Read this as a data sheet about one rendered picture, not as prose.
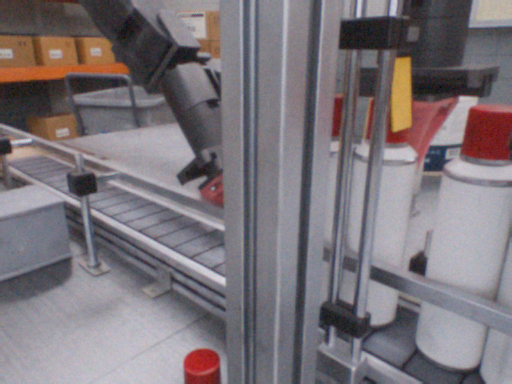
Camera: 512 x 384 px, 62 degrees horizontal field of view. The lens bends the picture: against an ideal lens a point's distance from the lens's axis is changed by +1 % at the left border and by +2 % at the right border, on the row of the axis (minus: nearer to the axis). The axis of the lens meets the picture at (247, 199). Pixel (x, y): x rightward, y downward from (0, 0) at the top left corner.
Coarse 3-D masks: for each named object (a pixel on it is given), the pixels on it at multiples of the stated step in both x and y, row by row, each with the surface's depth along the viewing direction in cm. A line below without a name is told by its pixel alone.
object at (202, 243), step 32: (32, 160) 94; (64, 192) 74; (128, 192) 74; (128, 224) 61; (160, 224) 61; (192, 224) 61; (192, 256) 52; (224, 256) 52; (320, 320) 40; (416, 320) 40; (384, 352) 36; (416, 352) 37
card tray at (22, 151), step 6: (12, 138) 124; (18, 150) 122; (24, 150) 122; (30, 150) 122; (36, 150) 122; (12, 156) 116; (18, 156) 116; (24, 156) 116; (54, 156) 116; (0, 180) 96
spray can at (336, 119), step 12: (336, 96) 36; (336, 108) 35; (336, 120) 36; (336, 132) 36; (336, 144) 36; (336, 156) 36; (336, 168) 36; (348, 204) 38; (324, 240) 39; (324, 264) 40; (324, 276) 40; (324, 288) 41; (324, 300) 41
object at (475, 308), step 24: (48, 144) 73; (96, 168) 63; (120, 168) 59; (168, 192) 51; (216, 216) 46; (384, 264) 34; (408, 288) 32; (432, 288) 30; (456, 288) 30; (456, 312) 30; (480, 312) 29; (504, 312) 28
